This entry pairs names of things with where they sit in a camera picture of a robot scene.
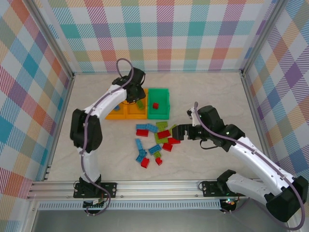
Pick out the slotted grey cable duct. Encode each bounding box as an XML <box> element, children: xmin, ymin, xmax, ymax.
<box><xmin>38</xmin><ymin>202</ymin><xmax>222</xmax><ymax>211</ymax></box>

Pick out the aluminium side rail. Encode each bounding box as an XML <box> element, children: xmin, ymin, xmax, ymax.
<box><xmin>42</xmin><ymin>73</ymin><xmax>75</xmax><ymax>182</ymax></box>
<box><xmin>240</xmin><ymin>70</ymin><xmax>272</xmax><ymax>160</ymax></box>

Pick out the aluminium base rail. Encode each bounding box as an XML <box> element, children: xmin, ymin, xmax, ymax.
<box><xmin>27</xmin><ymin>178</ymin><xmax>266</xmax><ymax>201</ymax></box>

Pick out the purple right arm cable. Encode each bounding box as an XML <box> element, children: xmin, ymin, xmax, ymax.
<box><xmin>194</xmin><ymin>101</ymin><xmax>305</xmax><ymax>231</ymax></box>

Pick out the green plastic bin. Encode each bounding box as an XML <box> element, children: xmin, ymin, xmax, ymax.
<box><xmin>147</xmin><ymin>88</ymin><xmax>171</xmax><ymax>120</ymax></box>

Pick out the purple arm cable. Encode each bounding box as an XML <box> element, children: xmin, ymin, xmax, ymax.
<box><xmin>79</xmin><ymin>58</ymin><xmax>135</xmax><ymax>217</ymax></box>
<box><xmin>194</xmin><ymin>101</ymin><xmax>305</xmax><ymax>231</ymax></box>

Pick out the aluminium frame post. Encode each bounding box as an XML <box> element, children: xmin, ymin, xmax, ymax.
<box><xmin>240</xmin><ymin>0</ymin><xmax>288</xmax><ymax>74</ymax></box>
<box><xmin>28</xmin><ymin>0</ymin><xmax>75</xmax><ymax>79</ymax></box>

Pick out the small green circuit board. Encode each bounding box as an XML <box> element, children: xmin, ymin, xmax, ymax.
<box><xmin>83</xmin><ymin>198</ymin><xmax>107</xmax><ymax>209</ymax></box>

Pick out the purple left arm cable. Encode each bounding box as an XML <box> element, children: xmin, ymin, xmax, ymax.
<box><xmin>79</xmin><ymin>58</ymin><xmax>135</xmax><ymax>217</ymax></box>

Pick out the small lit circuit board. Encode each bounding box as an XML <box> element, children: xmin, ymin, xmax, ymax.
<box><xmin>221</xmin><ymin>198</ymin><xmax>236</xmax><ymax>213</ymax></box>

